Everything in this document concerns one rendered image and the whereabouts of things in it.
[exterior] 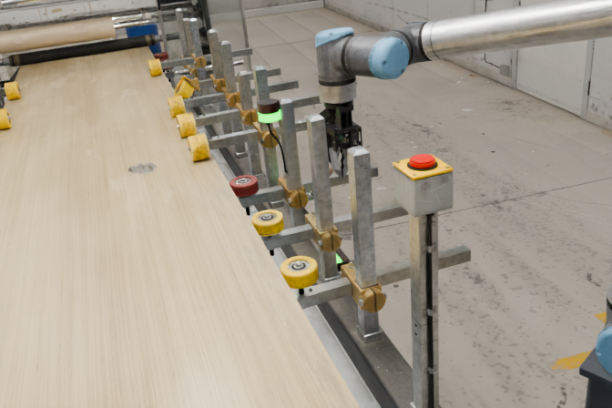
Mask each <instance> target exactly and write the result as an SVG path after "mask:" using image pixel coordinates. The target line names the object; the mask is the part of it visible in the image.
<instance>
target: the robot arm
mask: <svg viewBox="0 0 612 408"><path fill-rule="evenodd" d="M605 37H612V0H552V1H546V2H542V3H536V4H531V5H521V6H516V7H511V8H506V9H501V10H495V11H490V12H485V13H480V14H474V15H465V16H459V17H455V18H449V19H444V20H439V21H428V22H419V21H418V22H411V23H409V24H407V25H405V26H402V27H399V28H396V29H394V30H392V31H389V32H386V33H384V34H381V35H378V36H355V35H354V31H353V30H352V28H350V27H340V28H333V29H328V30H324V31H321V32H320V33H318V34H317V35H316V36H315V49H316V58H317V68H318V79H319V82H318V84H319V96H320V101H322V102H324V106H325V107H326V108H325V109H324V110H323V111H322V112H321V113H320V114H319V115H321V116H322V117H324V118H325V126H326V137H327V148H328V159H329V163H330V165H331V167H332V169H333V170H334V172H335V173H336V174H337V175H338V176H339V177H340V178H344V177H345V175H346V174H347V172H348V159H347V150H348V149H350V148H352V147H357V146H362V127H360V126H359V125H358V124H356V123H355V122H353V121H352V111H353V100H354V99H355V98H356V97H357V96H356V85H357V81H356V76H361V77H375V78H379V79H382V80H388V79H395V78H398V77H400V76H401V75H402V73H403V72H404V71H405V69H406V68H407V67H408V66H409V65H411V64H414V63H419V62H426V61H434V60H437V59H440V58H447V57H455V56H469V55H476V54H482V53H490V52H497V51H505V50H512V49H519V48H527V47H533V46H547V45H554V44H562V43H569V42H576V41H584V40H590V39H598V38H605ZM359 132H360V135H361V141H360V140H359ZM339 150H340V151H339ZM340 152H341V153H342V159H341V163H342V165H341V163H340V161H339V155H340ZM596 354H597V358H598V360H599V362H600V363H601V365H602V366H603V368H604V369H605V370H606V371H607V372H608V373H609V374H610V375H611V376H612V283H611V284H610V285H609V286H608V288H607V318H606V324H605V327H604V329H603V330H602V331H601V332H600V333H599V334H598V336H597V343H596Z"/></svg>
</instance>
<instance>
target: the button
mask: <svg viewBox="0 0 612 408"><path fill-rule="evenodd" d="M409 164H410V165H411V166H412V167H414V168H430V167H432V166H433V165H434V164H435V158H434V157H433V156H431V155H427V154H419V155H414V156H412V157H411V158H410V159H409Z"/></svg>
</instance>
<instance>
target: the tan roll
mask: <svg viewBox="0 0 612 408"><path fill-rule="evenodd" d="M158 23H159V19H158V17H154V18H148V19H141V20H135V21H128V22H122V23H115V24H114V23H113V18H112V16H106V17H99V18H92V19H86V20H79V21H73V22H66V23H59V24H52V25H41V26H34V27H28V28H20V29H14V30H7V31H1V32H0V55H1V54H7V53H13V52H19V51H26V50H32V49H38V48H44V47H50V46H61V45H68V44H74V43H81V42H86V41H93V40H99V39H106V38H111V37H116V31H115V29H121V28H128V27H133V26H145V25H152V24H158Z"/></svg>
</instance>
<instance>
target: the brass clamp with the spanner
mask: <svg viewBox="0 0 612 408"><path fill-rule="evenodd" d="M278 185H282V187H283V188H284V195H285V198H284V199H285V200H286V202H287V203H288V204H289V206H290V207H291V208H292V207H294V208H296V209H300V208H303V207H305V206H306V205H307V203H308V196H307V195H306V191H305V187H303V186H302V185H301V188H300V189H294V190H290V189H289V188H288V187H287V182H286V179H285V178H283V177H280V178H278Z"/></svg>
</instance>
